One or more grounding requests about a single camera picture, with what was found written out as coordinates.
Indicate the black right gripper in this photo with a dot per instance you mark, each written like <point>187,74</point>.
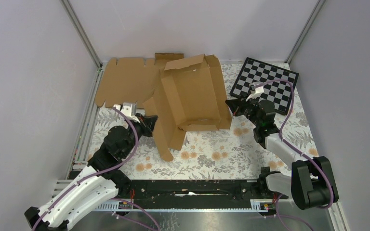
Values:
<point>236,105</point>

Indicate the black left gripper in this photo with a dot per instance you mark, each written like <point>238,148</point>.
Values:
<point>147,123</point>

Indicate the cardboard box sheet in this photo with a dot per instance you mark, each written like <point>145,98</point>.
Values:
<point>189,95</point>

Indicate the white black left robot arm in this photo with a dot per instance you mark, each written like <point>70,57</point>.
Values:
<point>99,181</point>

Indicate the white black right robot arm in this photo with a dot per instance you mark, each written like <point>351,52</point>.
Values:
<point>312,183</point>

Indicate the lower flat cardboard sheet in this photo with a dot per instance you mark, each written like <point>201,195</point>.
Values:
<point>131,79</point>

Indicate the black base rail bar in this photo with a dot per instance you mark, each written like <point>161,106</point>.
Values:
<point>178,195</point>

